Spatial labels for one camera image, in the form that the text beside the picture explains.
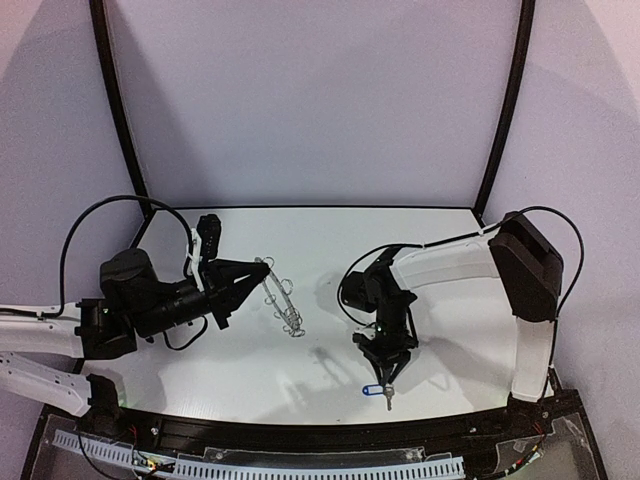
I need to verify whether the blue tag key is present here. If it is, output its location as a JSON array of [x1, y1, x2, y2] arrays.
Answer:
[[361, 384, 395, 411]]

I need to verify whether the metal ring disc with keyrings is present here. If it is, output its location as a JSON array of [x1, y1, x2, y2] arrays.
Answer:
[[254, 257, 306, 338]]

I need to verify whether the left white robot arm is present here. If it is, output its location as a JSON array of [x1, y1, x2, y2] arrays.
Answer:
[[1, 248, 271, 421]]

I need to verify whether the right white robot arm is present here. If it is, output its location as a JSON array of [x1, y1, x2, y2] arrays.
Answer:
[[337, 213, 564, 403]]

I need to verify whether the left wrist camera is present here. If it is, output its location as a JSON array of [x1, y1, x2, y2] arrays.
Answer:
[[183, 214, 222, 278]]

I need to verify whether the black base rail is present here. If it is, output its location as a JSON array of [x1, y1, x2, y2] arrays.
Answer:
[[114, 404, 521, 456]]

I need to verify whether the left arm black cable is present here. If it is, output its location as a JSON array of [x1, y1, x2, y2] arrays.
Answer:
[[0, 195, 194, 321]]

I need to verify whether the white slotted cable duct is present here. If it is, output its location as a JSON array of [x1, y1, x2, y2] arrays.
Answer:
[[51, 428, 467, 479]]

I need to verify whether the left black frame post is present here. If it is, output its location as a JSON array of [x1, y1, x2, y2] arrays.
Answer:
[[88, 0, 148, 197]]

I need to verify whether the black frame post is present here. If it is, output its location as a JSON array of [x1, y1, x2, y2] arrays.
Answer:
[[88, 0, 148, 197], [472, 0, 536, 220]]

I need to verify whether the right black frame post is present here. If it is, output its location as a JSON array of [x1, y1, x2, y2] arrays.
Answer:
[[472, 0, 536, 220]]

